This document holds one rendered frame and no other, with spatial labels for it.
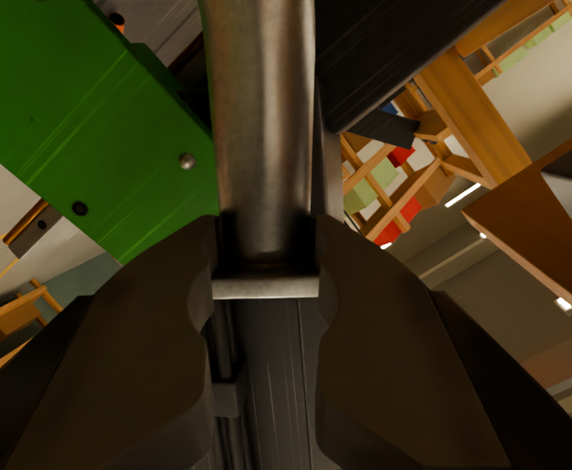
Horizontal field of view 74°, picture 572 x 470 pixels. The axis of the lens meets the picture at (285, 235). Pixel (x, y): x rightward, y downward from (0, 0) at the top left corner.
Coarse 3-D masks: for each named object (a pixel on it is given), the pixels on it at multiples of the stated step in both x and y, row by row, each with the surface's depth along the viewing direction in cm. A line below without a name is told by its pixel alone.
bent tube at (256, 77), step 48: (240, 0) 9; (288, 0) 9; (240, 48) 9; (288, 48) 9; (240, 96) 10; (288, 96) 10; (240, 144) 10; (288, 144) 10; (240, 192) 11; (288, 192) 11; (240, 240) 12; (288, 240) 12; (240, 288) 11; (288, 288) 12
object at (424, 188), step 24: (360, 144) 359; (384, 144) 437; (360, 168) 335; (384, 168) 360; (408, 168) 437; (432, 168) 383; (360, 192) 337; (384, 192) 347; (408, 192) 356; (432, 192) 388; (360, 216) 384; (384, 216) 334; (408, 216) 363; (384, 240) 350
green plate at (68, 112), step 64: (0, 0) 20; (64, 0) 20; (0, 64) 21; (64, 64) 21; (128, 64) 21; (0, 128) 23; (64, 128) 23; (128, 128) 23; (192, 128) 23; (64, 192) 25; (128, 192) 25; (192, 192) 25; (128, 256) 27
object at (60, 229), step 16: (192, 48) 32; (176, 64) 32; (192, 64) 32; (192, 80) 33; (32, 208) 39; (48, 208) 39; (16, 224) 40; (32, 224) 39; (48, 224) 39; (64, 224) 41; (16, 240) 40; (32, 240) 40; (48, 240) 42; (64, 240) 47
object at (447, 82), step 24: (432, 72) 87; (456, 72) 86; (432, 96) 91; (456, 96) 88; (480, 96) 87; (456, 120) 89; (480, 120) 88; (504, 120) 88; (480, 144) 90; (504, 144) 89; (480, 168) 96; (504, 168) 90
